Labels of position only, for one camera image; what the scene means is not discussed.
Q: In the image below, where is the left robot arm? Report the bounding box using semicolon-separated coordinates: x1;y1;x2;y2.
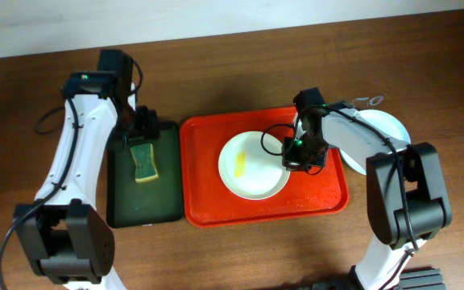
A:
2;49;160;289

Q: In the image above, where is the light blue plate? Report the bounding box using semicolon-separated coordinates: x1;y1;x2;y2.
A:
340;110;411;175

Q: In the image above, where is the green and yellow sponge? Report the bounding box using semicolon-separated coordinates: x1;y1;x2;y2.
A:
130;143;159;183

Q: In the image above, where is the dark green plastic tray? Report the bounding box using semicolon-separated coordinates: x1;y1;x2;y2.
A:
106;122;184;228

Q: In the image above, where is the red plastic tray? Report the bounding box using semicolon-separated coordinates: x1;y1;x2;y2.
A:
180;106;350;228

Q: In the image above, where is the cream white plate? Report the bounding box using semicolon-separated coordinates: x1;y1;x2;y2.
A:
217;131;290;201

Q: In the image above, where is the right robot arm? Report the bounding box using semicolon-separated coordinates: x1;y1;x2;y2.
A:
281;88;453;290

